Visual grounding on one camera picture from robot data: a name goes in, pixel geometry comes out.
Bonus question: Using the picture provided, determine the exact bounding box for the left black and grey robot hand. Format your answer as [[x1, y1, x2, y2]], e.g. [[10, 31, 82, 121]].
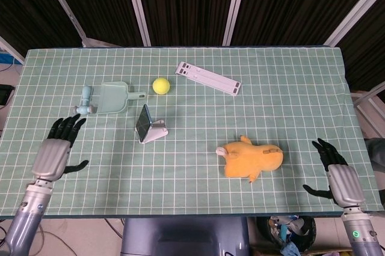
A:
[[31, 114, 90, 182]]

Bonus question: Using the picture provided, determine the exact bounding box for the right black and grey robot hand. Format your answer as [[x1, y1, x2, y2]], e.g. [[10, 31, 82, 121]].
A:
[[302, 138, 366, 208]]

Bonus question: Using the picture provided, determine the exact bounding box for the black smartphone with blue edge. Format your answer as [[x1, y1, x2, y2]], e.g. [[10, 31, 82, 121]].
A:
[[135, 104, 154, 143]]

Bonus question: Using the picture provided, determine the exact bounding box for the white folding phone stand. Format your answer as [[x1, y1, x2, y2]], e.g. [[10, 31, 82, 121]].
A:
[[137, 118, 169, 145]]

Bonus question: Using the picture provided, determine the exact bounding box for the white folding laptop stand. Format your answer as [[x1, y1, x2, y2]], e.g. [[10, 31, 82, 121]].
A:
[[174, 61, 242, 96]]

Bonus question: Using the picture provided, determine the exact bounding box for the small black box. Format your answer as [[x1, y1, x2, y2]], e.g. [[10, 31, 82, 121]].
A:
[[0, 84, 15, 104]]

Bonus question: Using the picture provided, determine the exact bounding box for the black bin with rubbish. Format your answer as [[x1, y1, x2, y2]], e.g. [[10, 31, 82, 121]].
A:
[[255, 215, 316, 256]]

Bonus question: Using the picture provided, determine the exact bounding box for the green plastic dustpan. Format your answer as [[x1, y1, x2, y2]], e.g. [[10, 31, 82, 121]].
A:
[[91, 81, 147, 115]]

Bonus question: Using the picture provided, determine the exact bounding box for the orange plush toy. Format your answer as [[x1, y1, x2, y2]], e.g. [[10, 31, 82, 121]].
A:
[[216, 135, 285, 184]]

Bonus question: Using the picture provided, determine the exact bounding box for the yellow tennis ball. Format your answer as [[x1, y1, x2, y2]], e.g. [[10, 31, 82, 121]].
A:
[[152, 77, 171, 96]]

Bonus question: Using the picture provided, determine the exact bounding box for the green checked tablecloth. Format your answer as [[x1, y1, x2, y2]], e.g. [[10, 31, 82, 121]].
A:
[[0, 46, 380, 219]]

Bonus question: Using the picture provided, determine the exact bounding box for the grey robot torso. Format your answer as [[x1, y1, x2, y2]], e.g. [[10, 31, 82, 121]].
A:
[[120, 217, 250, 256]]

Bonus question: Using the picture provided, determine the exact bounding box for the white frame post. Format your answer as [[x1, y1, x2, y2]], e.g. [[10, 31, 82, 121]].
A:
[[0, 35, 25, 65], [221, 0, 250, 47], [122, 0, 152, 47], [350, 81, 385, 138], [37, 0, 88, 47], [324, 0, 385, 47]]

